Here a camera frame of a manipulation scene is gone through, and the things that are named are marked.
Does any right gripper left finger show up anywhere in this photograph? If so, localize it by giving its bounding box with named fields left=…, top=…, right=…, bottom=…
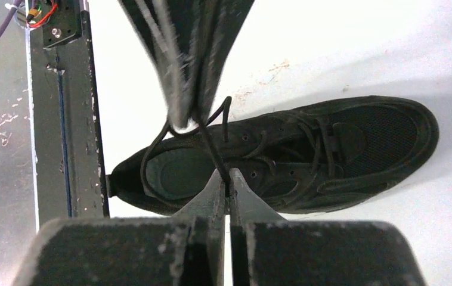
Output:
left=13, top=171, right=226, bottom=285

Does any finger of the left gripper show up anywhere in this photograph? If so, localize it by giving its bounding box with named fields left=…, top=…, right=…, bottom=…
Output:
left=120, top=0, right=200, bottom=129
left=194, top=1, right=254, bottom=120

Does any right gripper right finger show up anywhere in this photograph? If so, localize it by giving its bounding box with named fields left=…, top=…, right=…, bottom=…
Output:
left=229, top=169, right=425, bottom=285

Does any black shoelace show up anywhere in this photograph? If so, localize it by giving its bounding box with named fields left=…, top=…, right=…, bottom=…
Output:
left=140, top=96, right=232, bottom=201

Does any black sneaker shoe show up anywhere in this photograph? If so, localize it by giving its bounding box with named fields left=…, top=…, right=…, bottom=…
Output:
left=107, top=96, right=439, bottom=215

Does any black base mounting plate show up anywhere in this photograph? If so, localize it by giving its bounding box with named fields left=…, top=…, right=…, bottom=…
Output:
left=27, top=1, right=109, bottom=226

